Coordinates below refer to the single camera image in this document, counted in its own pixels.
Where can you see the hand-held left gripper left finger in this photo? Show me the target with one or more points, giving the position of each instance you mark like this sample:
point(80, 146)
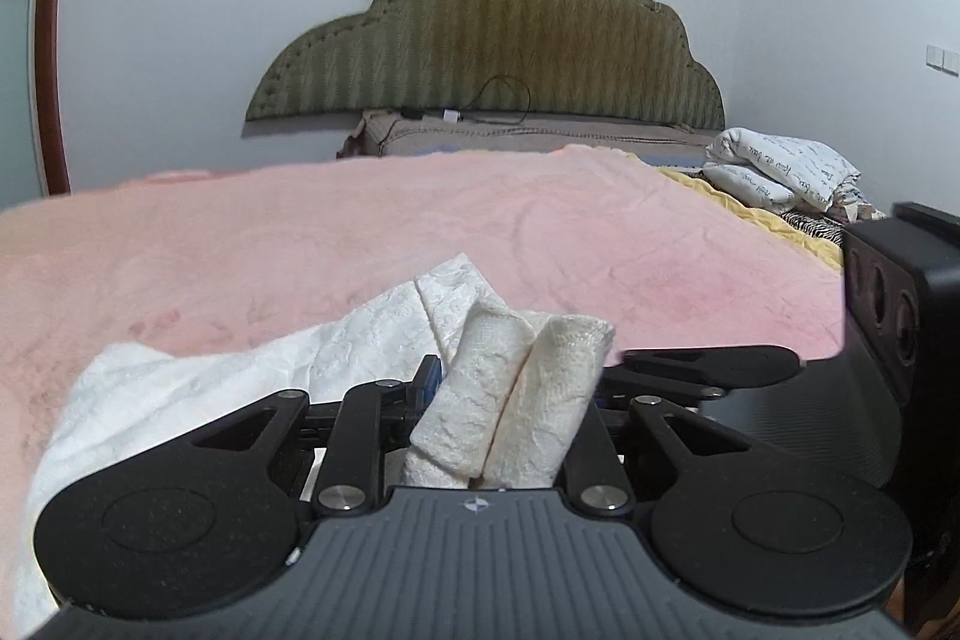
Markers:
point(429, 379)

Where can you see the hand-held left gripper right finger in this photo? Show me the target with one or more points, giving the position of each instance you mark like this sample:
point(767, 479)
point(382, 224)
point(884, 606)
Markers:
point(592, 456)

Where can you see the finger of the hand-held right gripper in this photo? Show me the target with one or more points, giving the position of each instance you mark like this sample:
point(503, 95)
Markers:
point(712, 366)

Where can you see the white lace cloth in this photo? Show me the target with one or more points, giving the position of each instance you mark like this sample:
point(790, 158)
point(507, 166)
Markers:
point(480, 377)

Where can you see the zebra striped cloth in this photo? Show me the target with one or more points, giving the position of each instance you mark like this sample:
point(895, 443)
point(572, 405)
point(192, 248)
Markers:
point(814, 226)

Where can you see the yellow blanket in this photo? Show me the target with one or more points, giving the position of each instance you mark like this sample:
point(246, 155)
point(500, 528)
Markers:
point(757, 212)

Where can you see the folded white printed bedding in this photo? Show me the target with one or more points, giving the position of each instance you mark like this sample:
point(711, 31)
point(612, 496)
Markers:
point(787, 160)

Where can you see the pink floral blanket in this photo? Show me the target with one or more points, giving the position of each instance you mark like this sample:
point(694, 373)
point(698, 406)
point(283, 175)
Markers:
point(300, 235)

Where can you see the white charger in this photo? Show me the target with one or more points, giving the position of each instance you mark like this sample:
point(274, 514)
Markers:
point(451, 116)

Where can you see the green padded headboard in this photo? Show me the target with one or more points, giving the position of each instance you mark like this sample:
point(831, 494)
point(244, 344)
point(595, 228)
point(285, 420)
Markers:
point(510, 33)

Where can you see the frosted glass wardrobe door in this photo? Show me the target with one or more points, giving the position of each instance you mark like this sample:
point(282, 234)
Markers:
point(19, 48)

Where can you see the white wall switch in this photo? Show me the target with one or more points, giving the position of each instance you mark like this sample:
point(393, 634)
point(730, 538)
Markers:
point(943, 61)

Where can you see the brown wooden door frame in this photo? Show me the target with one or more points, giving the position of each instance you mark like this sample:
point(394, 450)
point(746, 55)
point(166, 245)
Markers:
point(49, 48)

